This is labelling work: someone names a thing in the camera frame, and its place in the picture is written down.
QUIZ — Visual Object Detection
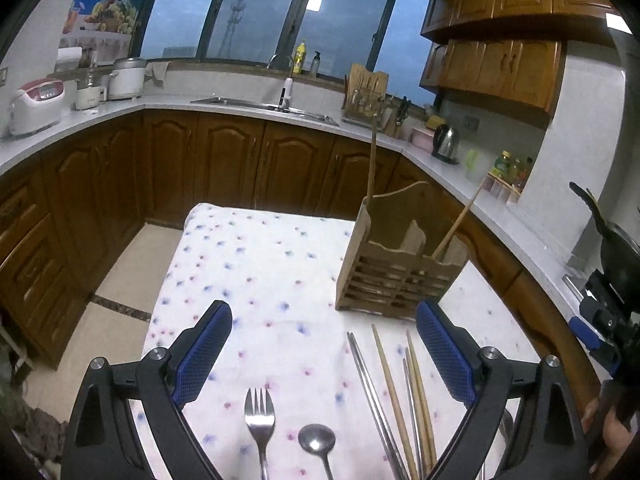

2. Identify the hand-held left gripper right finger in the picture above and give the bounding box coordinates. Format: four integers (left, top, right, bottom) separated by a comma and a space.
416, 300, 591, 480

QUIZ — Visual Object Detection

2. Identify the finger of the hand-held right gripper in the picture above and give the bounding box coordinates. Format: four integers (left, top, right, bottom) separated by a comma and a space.
571, 316, 621, 373

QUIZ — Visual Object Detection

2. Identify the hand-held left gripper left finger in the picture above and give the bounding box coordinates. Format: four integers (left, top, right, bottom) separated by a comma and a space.
60, 300, 233, 480

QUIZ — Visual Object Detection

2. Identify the wooden chopstick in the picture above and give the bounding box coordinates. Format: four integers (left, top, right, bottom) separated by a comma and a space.
406, 330, 438, 466
371, 324, 418, 480

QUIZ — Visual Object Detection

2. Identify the wooden utensil holder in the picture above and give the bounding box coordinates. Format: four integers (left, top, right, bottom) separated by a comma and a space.
335, 181, 471, 317

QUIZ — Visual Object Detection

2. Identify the person's right hand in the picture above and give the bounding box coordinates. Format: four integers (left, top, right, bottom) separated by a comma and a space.
581, 396, 640, 480

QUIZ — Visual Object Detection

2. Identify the black wok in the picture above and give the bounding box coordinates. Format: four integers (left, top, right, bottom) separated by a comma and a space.
569, 181, 640, 286

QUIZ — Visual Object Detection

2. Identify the metal fork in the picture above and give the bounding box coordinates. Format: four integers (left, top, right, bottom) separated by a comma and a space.
244, 387, 277, 480

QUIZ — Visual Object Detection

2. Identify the floral white tablecloth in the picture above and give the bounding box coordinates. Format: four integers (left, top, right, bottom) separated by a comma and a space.
142, 202, 541, 480

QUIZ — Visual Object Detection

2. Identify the metal spoon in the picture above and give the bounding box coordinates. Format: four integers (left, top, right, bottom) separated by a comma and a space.
298, 424, 337, 480

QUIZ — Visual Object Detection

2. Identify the spice jar rack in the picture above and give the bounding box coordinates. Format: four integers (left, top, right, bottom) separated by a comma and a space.
482, 172, 523, 206

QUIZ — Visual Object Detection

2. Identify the red sauce bottle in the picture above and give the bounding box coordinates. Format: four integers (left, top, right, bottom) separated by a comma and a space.
515, 156, 533, 191

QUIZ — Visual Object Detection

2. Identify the yellow label oil bottle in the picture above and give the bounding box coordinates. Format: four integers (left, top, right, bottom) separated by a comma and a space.
492, 150, 513, 181

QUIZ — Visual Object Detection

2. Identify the long wooden spatula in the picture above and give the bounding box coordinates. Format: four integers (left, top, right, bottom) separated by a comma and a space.
366, 100, 385, 203

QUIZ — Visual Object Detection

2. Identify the steel electric kettle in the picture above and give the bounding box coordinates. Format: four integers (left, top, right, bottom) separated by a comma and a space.
431, 124, 462, 165

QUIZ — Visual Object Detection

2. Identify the pink container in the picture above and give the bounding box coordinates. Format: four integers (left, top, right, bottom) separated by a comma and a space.
411, 126, 437, 152

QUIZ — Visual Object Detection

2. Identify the wooden knife block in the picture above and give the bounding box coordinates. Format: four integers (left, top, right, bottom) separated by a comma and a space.
382, 95, 413, 138

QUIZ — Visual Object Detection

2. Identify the steel kitchen sink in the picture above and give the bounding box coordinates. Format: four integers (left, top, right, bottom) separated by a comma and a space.
190, 96, 341, 127

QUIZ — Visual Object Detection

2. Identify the wooden dish rack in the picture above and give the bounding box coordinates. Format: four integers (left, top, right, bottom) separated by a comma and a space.
342, 63, 390, 128

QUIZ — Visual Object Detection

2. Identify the kitchen faucet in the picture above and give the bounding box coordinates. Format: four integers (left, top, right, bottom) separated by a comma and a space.
267, 52, 296, 111

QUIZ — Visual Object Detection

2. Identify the white electric cooker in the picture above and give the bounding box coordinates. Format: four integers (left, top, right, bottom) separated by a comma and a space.
107, 57, 147, 101

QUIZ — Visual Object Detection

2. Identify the grey dish cloth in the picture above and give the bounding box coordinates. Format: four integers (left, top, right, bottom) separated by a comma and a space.
146, 61, 172, 86

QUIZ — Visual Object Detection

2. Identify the white and pink rice cooker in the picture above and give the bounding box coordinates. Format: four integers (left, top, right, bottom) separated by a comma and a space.
7, 79, 66, 137

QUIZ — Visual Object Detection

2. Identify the paper towel roll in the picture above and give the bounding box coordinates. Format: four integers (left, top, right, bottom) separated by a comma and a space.
54, 46, 83, 72

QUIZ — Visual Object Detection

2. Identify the dark framed window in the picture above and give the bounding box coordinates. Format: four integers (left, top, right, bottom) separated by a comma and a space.
135, 0, 433, 93

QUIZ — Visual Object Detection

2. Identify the fruit wall poster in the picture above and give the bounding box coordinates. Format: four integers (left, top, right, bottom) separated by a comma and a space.
59, 0, 146, 66

